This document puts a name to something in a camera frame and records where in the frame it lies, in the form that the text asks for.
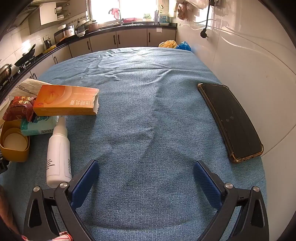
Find steel pot with lid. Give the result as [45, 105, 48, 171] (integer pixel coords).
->
[0, 64, 12, 81]

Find lidded cooking pot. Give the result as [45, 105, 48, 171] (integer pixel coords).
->
[86, 20, 99, 33]

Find yellow plastic bag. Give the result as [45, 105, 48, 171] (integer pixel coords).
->
[158, 40, 178, 49]

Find blue plastic bag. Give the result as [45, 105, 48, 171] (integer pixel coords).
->
[176, 41, 192, 52]

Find person's left forearm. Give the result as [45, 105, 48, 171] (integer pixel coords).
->
[0, 185, 16, 234]

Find black power plug cable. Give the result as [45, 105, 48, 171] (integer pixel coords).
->
[200, 0, 214, 39]

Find teal tissue pack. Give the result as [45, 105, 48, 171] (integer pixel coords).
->
[20, 115, 59, 136]

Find yellow plastic container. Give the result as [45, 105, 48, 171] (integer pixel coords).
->
[0, 120, 30, 163]

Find hanging plastic bags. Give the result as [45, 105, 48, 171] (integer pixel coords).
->
[177, 0, 208, 20]

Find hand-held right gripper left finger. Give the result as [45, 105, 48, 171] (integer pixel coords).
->
[23, 159, 100, 241]

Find red cloth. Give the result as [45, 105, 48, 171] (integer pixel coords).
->
[109, 8, 121, 20]

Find grey base kitchen cabinets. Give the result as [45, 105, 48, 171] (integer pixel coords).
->
[0, 24, 177, 102]

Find steel range hood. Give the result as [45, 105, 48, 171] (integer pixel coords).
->
[14, 6, 41, 26]

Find wall cabinet with dish rack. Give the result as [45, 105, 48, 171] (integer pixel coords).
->
[29, 0, 88, 35]

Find orange snack packet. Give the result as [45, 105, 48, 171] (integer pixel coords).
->
[33, 85, 100, 116]

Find red snack packet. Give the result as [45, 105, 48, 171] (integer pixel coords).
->
[2, 95, 36, 122]

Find white spray bottle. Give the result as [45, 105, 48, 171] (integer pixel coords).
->
[46, 116, 73, 189]

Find blue tablecloth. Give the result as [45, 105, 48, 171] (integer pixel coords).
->
[0, 46, 265, 241]

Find white round lid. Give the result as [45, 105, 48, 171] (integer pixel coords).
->
[3, 128, 28, 150]

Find white plastic bag red print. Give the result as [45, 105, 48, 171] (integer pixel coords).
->
[10, 78, 55, 98]

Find black wok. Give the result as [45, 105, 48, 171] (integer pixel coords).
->
[14, 44, 36, 66]

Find kitchen window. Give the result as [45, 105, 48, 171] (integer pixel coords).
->
[90, 0, 160, 24]

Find person's plaid clothing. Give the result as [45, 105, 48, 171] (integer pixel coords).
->
[22, 232, 72, 241]

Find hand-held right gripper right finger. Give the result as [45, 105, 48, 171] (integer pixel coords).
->
[193, 160, 270, 241]

